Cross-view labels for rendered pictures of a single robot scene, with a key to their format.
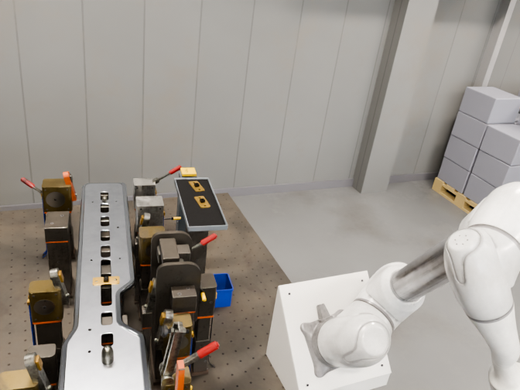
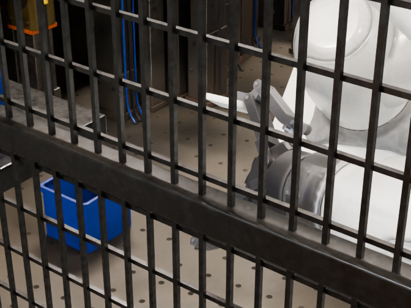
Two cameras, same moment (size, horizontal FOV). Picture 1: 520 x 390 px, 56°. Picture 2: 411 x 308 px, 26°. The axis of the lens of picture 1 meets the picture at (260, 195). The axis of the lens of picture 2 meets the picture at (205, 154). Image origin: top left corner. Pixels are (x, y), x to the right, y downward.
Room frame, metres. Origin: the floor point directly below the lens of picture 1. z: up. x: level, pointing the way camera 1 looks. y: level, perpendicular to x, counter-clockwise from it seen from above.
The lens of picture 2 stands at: (0.33, -1.26, 1.49)
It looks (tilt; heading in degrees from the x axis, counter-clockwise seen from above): 29 degrees down; 57
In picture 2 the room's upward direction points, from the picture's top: straight up
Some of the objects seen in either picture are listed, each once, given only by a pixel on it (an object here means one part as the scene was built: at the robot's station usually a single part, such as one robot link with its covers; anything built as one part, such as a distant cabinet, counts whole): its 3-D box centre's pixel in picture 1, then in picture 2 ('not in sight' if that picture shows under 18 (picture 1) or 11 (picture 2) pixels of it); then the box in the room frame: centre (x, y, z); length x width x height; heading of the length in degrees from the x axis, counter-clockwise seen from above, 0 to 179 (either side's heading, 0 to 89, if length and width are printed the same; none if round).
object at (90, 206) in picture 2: not in sight; (87, 205); (0.82, -0.17, 0.75); 0.11 x 0.10 x 0.09; 20
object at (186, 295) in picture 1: (179, 343); (144, 5); (1.12, 0.18, 0.91); 0.07 x 0.05 x 0.42; 110
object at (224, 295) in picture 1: (218, 290); not in sight; (1.61, 0.11, 0.75); 0.11 x 0.10 x 0.09; 20
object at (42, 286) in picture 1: (44, 330); not in sight; (1.14, 0.62, 0.87); 0.12 x 0.07 x 0.35; 110
